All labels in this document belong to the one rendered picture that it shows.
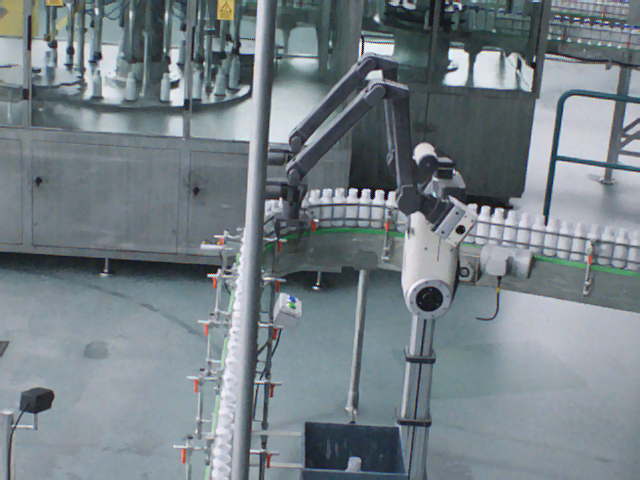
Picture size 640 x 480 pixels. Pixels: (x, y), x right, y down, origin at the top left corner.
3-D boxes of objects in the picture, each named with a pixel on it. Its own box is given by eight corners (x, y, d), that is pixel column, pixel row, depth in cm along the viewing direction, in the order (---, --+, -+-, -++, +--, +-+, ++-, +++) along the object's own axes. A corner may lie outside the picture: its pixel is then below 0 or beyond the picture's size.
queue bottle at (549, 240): (558, 253, 565) (563, 218, 559) (553, 257, 560) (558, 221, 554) (545, 250, 568) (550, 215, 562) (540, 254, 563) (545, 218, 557)
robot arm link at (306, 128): (379, 66, 452) (377, 60, 463) (367, 54, 451) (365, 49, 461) (296, 153, 461) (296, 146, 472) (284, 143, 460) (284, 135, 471)
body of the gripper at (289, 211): (305, 226, 425) (307, 204, 423) (274, 223, 425) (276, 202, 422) (305, 220, 431) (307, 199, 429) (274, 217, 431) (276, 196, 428)
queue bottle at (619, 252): (626, 264, 558) (632, 228, 552) (624, 269, 552) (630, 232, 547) (612, 262, 560) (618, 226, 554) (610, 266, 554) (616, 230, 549)
